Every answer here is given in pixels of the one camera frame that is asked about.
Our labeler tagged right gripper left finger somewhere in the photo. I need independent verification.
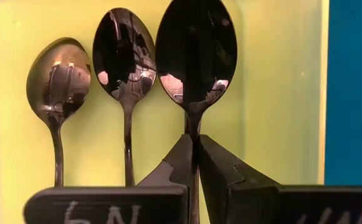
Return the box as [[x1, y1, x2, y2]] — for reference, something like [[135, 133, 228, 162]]
[[22, 133, 194, 224]]

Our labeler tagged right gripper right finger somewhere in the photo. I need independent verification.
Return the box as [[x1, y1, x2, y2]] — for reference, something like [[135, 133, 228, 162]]
[[199, 134, 362, 224]]

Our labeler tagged black metal spoon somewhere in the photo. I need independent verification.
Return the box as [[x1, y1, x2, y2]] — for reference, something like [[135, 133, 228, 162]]
[[92, 7, 158, 187], [26, 36, 92, 187], [155, 0, 239, 224]]

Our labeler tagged yellow-green plastic bin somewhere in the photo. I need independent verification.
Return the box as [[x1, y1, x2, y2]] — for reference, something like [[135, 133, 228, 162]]
[[0, 0, 331, 224]]

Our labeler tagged blue plastic bin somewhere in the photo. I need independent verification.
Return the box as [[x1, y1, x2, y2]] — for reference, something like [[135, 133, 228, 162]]
[[325, 0, 362, 187]]

